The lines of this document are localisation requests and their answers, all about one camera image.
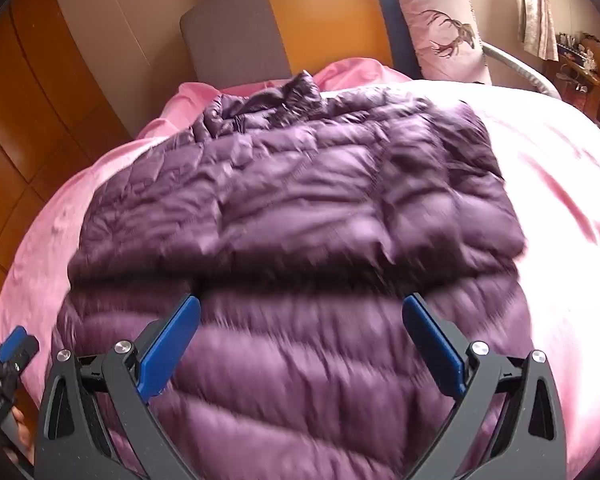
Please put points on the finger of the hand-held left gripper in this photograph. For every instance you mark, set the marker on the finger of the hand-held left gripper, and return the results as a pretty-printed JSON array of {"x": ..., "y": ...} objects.
[{"x": 15, "y": 347}]

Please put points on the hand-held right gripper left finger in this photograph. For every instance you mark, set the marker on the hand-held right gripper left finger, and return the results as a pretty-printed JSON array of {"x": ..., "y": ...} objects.
[{"x": 172, "y": 345}]

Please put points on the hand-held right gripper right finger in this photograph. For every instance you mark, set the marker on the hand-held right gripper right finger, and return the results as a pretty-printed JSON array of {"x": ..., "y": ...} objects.
[{"x": 432, "y": 345}]

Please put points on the purple puffer jacket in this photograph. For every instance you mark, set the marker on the purple puffer jacket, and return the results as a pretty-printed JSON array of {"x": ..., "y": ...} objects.
[{"x": 300, "y": 240}]

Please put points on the person's left hand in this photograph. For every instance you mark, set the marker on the person's left hand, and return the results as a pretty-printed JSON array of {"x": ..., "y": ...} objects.
[{"x": 22, "y": 435}]

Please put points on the pink blanket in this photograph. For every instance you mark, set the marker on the pink blanket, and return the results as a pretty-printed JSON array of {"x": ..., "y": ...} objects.
[{"x": 570, "y": 240}]

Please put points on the wooden wardrobe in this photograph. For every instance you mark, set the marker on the wooden wardrobe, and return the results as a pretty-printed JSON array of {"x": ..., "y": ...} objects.
[{"x": 40, "y": 110}]

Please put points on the cluttered wooden desk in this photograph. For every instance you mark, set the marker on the cluttered wooden desk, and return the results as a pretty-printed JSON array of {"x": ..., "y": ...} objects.
[{"x": 590, "y": 75}]

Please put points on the pink deer print pillow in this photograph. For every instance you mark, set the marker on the pink deer print pillow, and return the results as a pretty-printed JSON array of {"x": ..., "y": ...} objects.
[{"x": 440, "y": 25}]

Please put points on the grey orange blue headboard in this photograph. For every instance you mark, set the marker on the grey orange blue headboard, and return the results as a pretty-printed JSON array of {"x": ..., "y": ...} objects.
[{"x": 320, "y": 20}]

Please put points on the pink patterned curtain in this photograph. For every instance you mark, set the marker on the pink patterned curtain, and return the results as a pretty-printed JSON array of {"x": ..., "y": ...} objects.
[{"x": 537, "y": 10}]

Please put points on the white curved bed rail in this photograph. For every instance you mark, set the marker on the white curved bed rail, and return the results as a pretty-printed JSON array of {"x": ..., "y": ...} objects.
[{"x": 522, "y": 67}]

